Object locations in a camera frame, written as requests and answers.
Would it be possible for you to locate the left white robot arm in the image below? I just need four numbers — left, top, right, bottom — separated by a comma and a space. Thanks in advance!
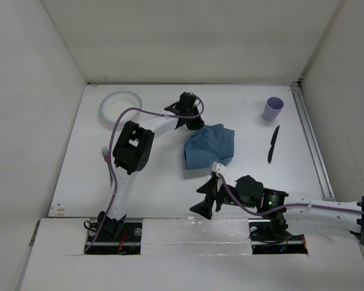
98, 92, 204, 241

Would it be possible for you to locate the black plastic knife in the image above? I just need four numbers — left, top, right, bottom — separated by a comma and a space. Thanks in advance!
268, 125, 280, 164

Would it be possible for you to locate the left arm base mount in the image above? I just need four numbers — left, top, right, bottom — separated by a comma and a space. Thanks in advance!
84, 219, 143, 255

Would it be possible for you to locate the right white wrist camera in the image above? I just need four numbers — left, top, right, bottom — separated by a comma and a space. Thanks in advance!
211, 162, 226, 176

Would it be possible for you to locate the white blue-rimmed plate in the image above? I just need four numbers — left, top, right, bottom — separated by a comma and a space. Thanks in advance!
99, 91, 143, 130

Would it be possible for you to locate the blue cloth napkin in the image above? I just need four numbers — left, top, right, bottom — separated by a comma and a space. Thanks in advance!
184, 124, 235, 170

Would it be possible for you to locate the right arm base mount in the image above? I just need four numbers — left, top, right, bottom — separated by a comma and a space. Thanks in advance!
248, 213, 308, 255

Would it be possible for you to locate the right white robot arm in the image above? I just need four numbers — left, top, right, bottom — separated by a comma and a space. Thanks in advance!
190, 173, 364, 247

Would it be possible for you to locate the lavender plastic cup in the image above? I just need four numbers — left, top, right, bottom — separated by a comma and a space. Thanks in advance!
262, 96, 284, 122

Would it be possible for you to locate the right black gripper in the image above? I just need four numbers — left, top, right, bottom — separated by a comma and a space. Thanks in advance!
189, 176, 256, 219

